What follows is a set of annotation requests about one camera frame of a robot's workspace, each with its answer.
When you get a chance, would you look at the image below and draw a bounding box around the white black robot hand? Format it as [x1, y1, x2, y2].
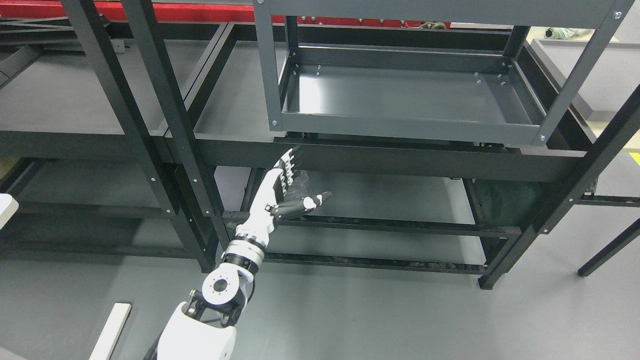
[235, 145, 333, 246]

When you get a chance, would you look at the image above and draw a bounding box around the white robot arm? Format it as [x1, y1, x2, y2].
[143, 234, 269, 360]

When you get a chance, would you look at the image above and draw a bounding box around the black metal shelf rack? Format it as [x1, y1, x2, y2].
[1, 0, 639, 290]

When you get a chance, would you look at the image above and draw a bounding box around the grey metal shelf unit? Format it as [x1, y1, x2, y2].
[253, 0, 634, 146]

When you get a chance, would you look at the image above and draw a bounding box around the red metal beam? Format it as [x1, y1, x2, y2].
[0, 0, 451, 29]

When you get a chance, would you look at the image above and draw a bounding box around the white work table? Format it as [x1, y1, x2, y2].
[0, 193, 19, 229]

